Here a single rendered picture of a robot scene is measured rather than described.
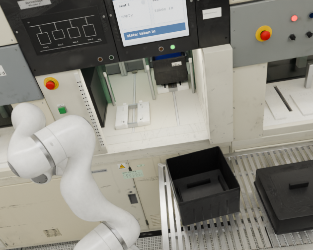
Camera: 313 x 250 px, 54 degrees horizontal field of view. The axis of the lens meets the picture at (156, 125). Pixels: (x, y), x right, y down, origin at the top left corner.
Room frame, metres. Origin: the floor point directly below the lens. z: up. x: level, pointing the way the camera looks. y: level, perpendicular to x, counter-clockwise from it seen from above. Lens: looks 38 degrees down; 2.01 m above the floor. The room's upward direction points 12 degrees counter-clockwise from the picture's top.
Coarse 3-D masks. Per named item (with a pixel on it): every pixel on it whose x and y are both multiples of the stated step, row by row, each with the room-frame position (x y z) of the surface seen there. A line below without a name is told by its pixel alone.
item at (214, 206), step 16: (176, 160) 1.08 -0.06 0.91; (192, 160) 1.08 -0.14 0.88; (208, 160) 1.09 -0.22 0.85; (224, 160) 1.01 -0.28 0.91; (176, 176) 1.08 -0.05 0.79; (192, 176) 1.08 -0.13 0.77; (208, 176) 1.06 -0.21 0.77; (224, 176) 1.02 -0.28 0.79; (176, 192) 0.99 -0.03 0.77; (192, 192) 0.97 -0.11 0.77; (208, 192) 0.95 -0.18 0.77; (224, 192) 0.82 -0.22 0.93; (192, 208) 0.81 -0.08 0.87; (208, 208) 0.81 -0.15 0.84; (224, 208) 0.82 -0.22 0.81
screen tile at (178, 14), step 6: (156, 0) 1.24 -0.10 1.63; (162, 0) 1.24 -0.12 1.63; (168, 0) 1.23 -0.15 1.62; (174, 0) 1.23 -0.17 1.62; (180, 0) 1.23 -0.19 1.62; (156, 6) 1.24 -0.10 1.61; (174, 6) 1.23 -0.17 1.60; (180, 6) 1.23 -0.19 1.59; (162, 12) 1.24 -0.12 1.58; (168, 12) 1.23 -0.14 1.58; (174, 12) 1.23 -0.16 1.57; (180, 12) 1.23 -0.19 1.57; (156, 18) 1.24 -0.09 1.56; (162, 18) 1.24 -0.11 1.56; (168, 18) 1.23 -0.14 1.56; (174, 18) 1.23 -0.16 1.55; (180, 18) 1.23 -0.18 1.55
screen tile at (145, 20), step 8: (136, 0) 1.24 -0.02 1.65; (120, 8) 1.25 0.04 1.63; (128, 8) 1.25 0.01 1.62; (136, 8) 1.25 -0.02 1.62; (144, 8) 1.24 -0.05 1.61; (120, 16) 1.25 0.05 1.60; (144, 16) 1.24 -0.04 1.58; (128, 24) 1.25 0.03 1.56; (136, 24) 1.25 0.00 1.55; (144, 24) 1.24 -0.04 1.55
